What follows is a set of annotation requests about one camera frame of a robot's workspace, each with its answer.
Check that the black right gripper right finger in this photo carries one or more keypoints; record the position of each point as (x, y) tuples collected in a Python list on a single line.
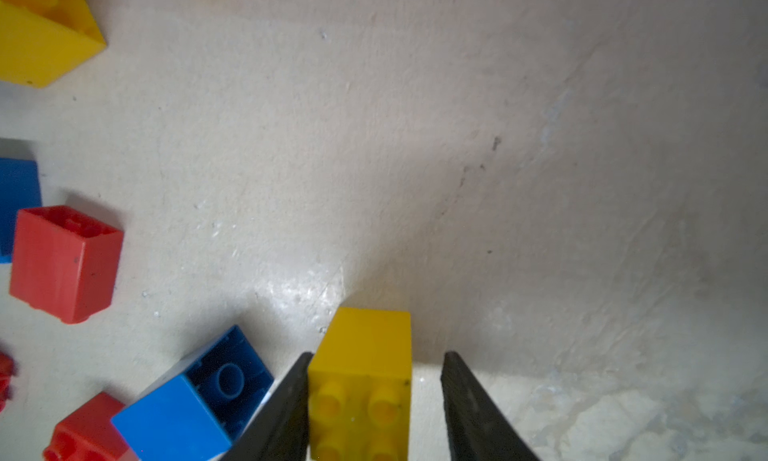
[(476, 428)]

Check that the yellow lego brick back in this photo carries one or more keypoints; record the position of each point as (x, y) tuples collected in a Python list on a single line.
[(42, 40)]

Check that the blue lego brick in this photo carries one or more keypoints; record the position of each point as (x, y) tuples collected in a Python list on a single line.
[(20, 189), (200, 407)]

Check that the yellow lego brick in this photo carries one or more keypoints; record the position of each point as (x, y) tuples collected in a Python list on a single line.
[(360, 382), (42, 40)]

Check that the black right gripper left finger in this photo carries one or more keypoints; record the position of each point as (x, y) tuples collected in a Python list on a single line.
[(280, 430)]

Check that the long red lego brick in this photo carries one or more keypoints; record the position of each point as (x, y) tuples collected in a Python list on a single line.
[(88, 434)]

